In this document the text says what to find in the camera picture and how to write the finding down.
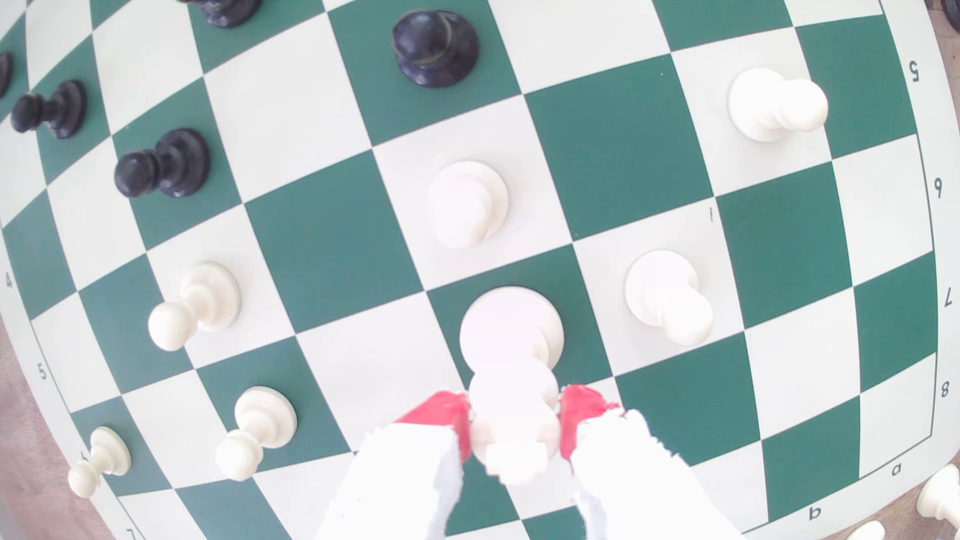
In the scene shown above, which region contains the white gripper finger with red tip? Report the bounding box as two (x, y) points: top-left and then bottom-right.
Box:
(558, 384), (744, 540)
(315, 390), (474, 540)

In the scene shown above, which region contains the tall white chess piece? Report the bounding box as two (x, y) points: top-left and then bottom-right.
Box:
(459, 286), (565, 486)

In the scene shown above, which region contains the green white chess board mat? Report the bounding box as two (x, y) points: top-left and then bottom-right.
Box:
(0, 0), (960, 540)

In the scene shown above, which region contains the black chess piece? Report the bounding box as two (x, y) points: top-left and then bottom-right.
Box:
(177, 0), (264, 30)

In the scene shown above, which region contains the white pawn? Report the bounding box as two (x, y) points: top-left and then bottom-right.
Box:
(147, 261), (242, 352)
(624, 249), (715, 348)
(216, 386), (299, 483)
(727, 67), (830, 144)
(67, 426), (132, 500)
(427, 160), (510, 250)

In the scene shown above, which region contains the black pawn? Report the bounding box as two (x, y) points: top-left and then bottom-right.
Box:
(114, 127), (212, 200)
(391, 9), (480, 89)
(10, 79), (87, 140)

